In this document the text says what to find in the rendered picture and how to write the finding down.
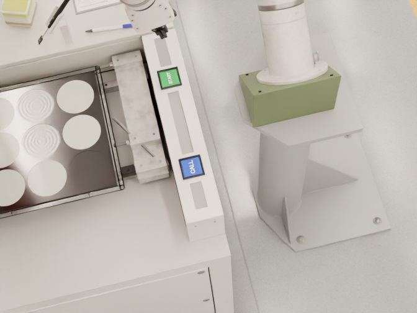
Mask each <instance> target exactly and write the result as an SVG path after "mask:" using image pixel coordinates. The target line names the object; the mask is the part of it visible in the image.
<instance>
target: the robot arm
mask: <svg viewBox="0 0 417 313"><path fill-rule="evenodd" d="M119 2H120V3H121V4H123V5H124V9H125V12H126V14H127V17H128V19H129V21H130V23H131V25H132V26H133V28H134V30H135V31H136V32H138V33H142V32H146V31H149V30H151V31H152V32H155V34H156V35H157V36H158V35H159V36H160V38H161V39H164V37H165V38H167V37H168V36H167V32H168V28H167V26H166V24H168V23H170V22H172V21H173V20H174V19H175V17H176V16H177V14H176V11H175V10H174V9H173V8H172V7H171V3H170V1H169V0H119ZM257 4H258V11H259V18H260V21H261V28H262V35H263V39H264V46H265V50H266V57H267V64H268V68H266V69H264V70H262V71H260V72H259V73H258V74H257V81H258V82H259V83H261V84H265V85H286V84H294V83H300V82H303V81H308V80H310V79H313V78H316V77H319V76H321V75H322V74H324V73H325V72H327V70H328V64H327V62H325V61H322V60H320V55H319V53H318V51H316V53H313V52H312V46H311V41H310V34H309V29H308V21H307V13H306V9H305V1H304V0H257Z"/></svg>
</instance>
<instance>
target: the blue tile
mask: <svg viewBox="0 0 417 313"><path fill-rule="evenodd" d="M181 165H182V170H183V173H184V177H188V176H194V175H198V174H201V173H203V172H202V168H201V165H200V160H199V157H196V158H191V159H188V160H182V161H181Z"/></svg>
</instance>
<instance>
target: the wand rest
mask: <svg viewBox="0 0 417 313"><path fill-rule="evenodd" d="M58 8H59V5H57V6H56V7H55V8H54V10H53V12H52V13H51V15H50V16H49V18H48V20H47V21H46V23H45V25H46V26H48V25H49V24H50V21H51V19H52V17H53V16H54V15H55V13H56V11H57V10H58ZM63 11H64V10H63ZM63 15H64V12H62V13H61V14H60V15H59V16H58V17H57V18H56V20H55V21H54V23H53V25H52V26H51V27H50V28H49V31H48V32H47V35H49V34H53V33H54V31H53V30H54V29H55V27H56V26H57V24H59V27H60V30H61V33H62V35H63V38H64V40H65V43H66V44H70V43H73V38H72V34H71V31H70V28H69V25H68V23H67V20H66V17H65V16H64V17H63Z"/></svg>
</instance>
